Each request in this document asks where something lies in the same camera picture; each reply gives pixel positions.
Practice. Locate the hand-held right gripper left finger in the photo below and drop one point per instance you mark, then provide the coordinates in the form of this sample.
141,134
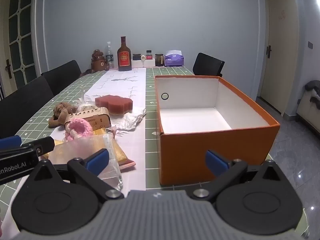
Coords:
97,160

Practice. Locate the red-brown flower-shaped sponge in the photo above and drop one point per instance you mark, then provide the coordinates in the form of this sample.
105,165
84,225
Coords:
113,103

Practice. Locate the purple tissue pack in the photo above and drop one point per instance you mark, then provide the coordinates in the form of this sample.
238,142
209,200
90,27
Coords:
173,60

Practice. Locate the white tape roll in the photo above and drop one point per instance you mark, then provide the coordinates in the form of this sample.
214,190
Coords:
143,58

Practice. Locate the clear plastic packaging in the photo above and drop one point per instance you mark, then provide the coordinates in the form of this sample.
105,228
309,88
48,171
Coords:
115,175

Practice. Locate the white box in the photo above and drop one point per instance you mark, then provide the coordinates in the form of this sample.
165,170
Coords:
137,64

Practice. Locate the wall light switch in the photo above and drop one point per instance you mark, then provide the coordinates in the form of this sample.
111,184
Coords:
310,45

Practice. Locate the brown bear figurine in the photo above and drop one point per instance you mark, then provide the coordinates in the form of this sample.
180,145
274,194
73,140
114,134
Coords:
98,62

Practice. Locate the glass panel door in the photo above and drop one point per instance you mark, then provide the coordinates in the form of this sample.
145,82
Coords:
17,30

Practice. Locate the clear water bottle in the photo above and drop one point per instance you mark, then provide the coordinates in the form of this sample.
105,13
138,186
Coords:
109,55

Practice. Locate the brown plush toy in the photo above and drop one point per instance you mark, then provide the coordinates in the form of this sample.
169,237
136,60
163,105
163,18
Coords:
60,112

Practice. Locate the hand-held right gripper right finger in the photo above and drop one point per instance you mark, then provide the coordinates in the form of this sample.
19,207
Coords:
216,164

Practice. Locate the black chair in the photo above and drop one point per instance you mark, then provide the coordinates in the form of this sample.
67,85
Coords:
25,105
207,66
62,76

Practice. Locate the brown glass jar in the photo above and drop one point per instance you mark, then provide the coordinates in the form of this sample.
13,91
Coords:
159,60

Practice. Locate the black-lidded dark jar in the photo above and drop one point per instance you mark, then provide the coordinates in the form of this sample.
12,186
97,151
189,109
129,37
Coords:
136,57

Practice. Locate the green checked tablecloth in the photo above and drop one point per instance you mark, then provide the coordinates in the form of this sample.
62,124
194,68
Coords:
150,100

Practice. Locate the dark garment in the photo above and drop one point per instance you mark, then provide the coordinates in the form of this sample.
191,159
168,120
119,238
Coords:
313,86

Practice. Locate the beige sofa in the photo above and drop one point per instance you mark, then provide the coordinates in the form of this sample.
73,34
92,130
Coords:
308,111

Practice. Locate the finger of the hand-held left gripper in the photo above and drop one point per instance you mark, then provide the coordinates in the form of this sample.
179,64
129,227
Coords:
9,142
41,145

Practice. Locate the pink packet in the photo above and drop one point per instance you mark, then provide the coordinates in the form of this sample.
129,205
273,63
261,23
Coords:
127,165

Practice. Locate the pink crochet toy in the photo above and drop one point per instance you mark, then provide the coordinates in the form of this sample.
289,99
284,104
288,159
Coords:
77,127

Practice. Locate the cream door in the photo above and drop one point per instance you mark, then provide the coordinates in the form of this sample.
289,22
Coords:
280,55

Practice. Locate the small dark ink bottle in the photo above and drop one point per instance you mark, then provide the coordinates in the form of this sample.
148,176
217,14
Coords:
149,55

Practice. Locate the brown liquor bottle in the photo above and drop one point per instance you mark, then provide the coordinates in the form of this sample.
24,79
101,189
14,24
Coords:
124,60

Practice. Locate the clear plastic bag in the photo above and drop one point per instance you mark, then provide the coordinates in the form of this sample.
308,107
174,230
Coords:
83,103

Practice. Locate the wooden radio box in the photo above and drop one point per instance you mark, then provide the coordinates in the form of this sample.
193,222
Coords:
96,116

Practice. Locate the orange cardboard box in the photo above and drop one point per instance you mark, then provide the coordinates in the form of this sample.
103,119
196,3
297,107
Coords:
212,150

